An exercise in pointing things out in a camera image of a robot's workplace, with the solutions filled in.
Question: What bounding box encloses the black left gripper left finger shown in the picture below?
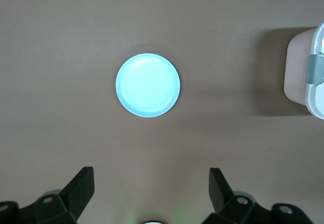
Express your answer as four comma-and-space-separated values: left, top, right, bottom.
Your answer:
0, 167, 96, 224

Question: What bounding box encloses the white lidded storage box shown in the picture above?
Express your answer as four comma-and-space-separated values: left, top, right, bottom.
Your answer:
283, 21, 324, 120

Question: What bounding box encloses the light blue round plate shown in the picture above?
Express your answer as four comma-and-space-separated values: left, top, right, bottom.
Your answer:
115, 53, 182, 119

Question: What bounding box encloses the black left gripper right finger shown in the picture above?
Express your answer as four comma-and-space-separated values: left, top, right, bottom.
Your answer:
205, 167, 312, 224

